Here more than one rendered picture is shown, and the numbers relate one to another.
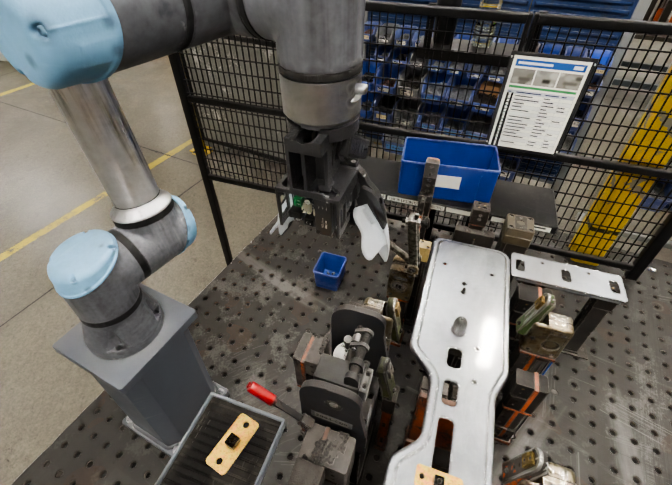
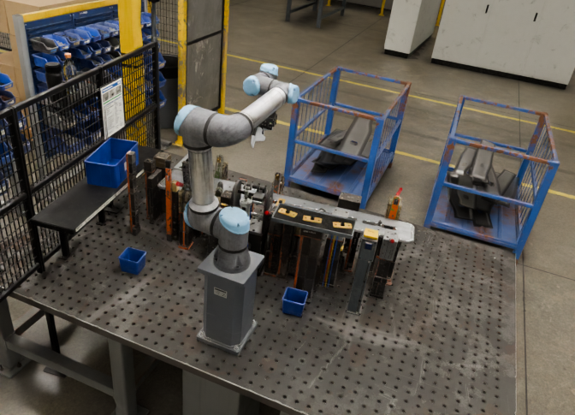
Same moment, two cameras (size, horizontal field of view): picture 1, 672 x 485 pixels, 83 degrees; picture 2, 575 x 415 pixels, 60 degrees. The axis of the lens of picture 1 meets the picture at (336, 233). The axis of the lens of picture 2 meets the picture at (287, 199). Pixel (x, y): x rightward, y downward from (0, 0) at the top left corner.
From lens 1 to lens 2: 2.22 m
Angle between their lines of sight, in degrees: 76
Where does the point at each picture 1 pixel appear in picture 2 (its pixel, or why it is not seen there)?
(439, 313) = not seen: hidden behind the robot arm
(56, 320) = not seen: outside the picture
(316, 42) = not seen: hidden behind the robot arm
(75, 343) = (241, 275)
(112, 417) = (232, 365)
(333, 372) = (260, 194)
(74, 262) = (240, 215)
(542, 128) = (118, 116)
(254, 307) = (151, 305)
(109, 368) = (254, 261)
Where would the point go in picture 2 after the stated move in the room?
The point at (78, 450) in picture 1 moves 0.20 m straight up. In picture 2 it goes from (253, 373) to (257, 339)
